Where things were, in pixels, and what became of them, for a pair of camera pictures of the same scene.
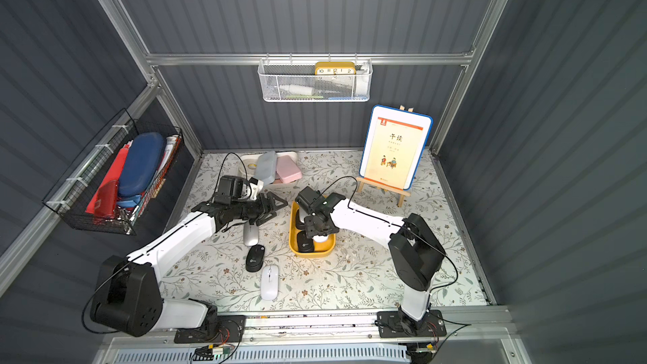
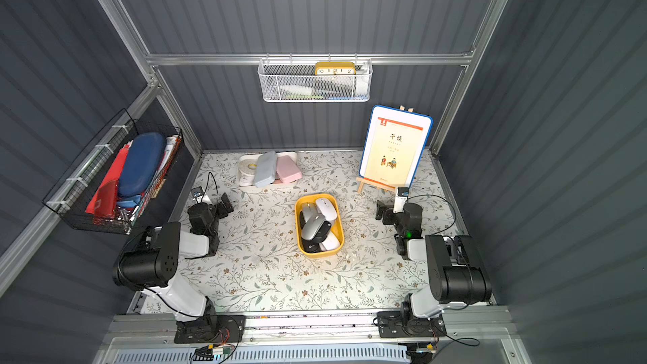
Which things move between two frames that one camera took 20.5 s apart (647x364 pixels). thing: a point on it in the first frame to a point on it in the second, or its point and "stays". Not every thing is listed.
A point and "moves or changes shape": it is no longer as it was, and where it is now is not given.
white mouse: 321,238 to 330,243
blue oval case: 141,163 stays
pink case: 286,170 stays
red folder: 103,202 stays
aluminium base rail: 475,335 stays
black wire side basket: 109,189 stays
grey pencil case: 266,165 stays
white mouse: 270,282 moves or changes shape
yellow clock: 335,68 stays
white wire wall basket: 290,80 stays
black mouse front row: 305,244 moves or changes shape
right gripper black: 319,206 to 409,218
